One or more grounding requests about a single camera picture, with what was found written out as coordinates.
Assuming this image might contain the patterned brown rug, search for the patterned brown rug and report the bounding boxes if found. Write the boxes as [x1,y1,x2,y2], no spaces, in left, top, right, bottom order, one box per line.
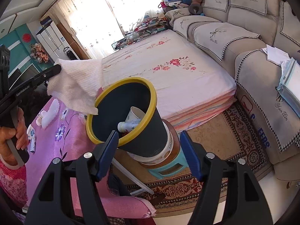
[112,101,273,218]

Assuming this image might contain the black bin with yellow rim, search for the black bin with yellow rim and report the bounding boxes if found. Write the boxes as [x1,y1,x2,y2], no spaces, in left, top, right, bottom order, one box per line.
[86,76,170,158]

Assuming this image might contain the beige sofa with covers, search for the beige sofa with covers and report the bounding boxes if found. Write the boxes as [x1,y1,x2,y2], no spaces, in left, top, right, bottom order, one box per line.
[164,0,300,188]

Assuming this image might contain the loose white papers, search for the loose white papers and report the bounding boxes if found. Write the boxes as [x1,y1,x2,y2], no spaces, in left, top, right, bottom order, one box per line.
[261,47,291,66]

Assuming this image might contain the small white bottle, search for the small white bottle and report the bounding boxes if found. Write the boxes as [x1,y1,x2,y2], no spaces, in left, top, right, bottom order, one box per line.
[117,118,142,133]

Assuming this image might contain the person's left forearm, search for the person's left forearm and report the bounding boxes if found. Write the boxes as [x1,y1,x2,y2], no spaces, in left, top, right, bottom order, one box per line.
[0,156,29,207]

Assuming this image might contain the sheer patterned curtains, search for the sheer patterned curtains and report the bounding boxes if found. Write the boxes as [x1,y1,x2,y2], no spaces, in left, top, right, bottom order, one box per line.
[55,0,174,59]

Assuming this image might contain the small white blue packet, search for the small white blue packet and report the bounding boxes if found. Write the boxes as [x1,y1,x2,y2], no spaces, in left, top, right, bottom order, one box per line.
[27,124,37,154]

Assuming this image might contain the pink floral tablecloth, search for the pink floral tablecloth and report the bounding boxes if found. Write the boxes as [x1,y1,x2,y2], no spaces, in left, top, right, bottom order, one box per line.
[23,87,156,219]

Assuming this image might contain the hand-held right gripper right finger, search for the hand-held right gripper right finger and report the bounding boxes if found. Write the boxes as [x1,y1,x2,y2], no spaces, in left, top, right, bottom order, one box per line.
[179,130,273,225]

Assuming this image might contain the large flat television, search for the large flat television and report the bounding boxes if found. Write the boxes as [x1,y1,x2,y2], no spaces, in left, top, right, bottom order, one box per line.
[8,63,43,85]

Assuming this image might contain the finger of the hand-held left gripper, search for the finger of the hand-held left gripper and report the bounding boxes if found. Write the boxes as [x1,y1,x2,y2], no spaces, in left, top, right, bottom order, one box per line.
[30,64,62,85]
[0,75,51,113]

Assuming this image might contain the clear plastic document folder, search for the clear plastic document folder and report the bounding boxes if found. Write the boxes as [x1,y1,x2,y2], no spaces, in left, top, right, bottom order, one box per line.
[275,57,300,108]

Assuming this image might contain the teal plastic stool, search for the teal plastic stool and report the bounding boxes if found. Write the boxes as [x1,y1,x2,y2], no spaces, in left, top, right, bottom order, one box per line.
[148,156,195,181]

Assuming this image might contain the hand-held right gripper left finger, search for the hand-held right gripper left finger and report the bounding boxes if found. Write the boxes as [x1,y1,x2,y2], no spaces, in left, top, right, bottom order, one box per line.
[28,130,120,225]

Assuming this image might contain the large white paper cup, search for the large white paper cup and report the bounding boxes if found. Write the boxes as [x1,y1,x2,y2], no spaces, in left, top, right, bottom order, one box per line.
[125,106,146,123]

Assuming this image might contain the grey neck pillow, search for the grey neck pillow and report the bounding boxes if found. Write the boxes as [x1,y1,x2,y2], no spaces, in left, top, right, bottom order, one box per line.
[189,3,204,16]

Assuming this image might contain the white paper towel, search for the white paper towel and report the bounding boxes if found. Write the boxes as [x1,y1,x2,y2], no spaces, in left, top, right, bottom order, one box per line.
[47,58,105,116]

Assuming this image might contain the person's left hand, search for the person's left hand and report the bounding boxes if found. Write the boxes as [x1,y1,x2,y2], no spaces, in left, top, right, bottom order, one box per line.
[0,106,29,169]

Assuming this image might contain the mattress with floral sheet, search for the mattress with floral sheet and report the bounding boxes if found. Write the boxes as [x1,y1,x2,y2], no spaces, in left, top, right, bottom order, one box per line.
[101,29,237,133]

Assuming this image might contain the white plastic bucket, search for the white plastic bucket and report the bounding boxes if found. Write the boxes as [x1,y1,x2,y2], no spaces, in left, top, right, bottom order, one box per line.
[127,119,181,165]

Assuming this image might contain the hanging flower decoration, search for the hanging flower decoration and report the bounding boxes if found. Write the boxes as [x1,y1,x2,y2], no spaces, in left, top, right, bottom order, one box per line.
[30,43,49,64]

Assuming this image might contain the cluttered glass coffee table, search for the cluttered glass coffee table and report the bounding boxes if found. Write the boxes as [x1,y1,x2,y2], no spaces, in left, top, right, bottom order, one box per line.
[112,16,169,51]

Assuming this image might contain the white table leg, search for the white table leg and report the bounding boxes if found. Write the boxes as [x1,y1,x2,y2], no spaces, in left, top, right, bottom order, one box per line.
[110,158,155,195]

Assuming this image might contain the dark flat box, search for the dark flat box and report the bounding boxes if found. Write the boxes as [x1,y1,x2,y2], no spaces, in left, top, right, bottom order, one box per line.
[40,15,53,26]

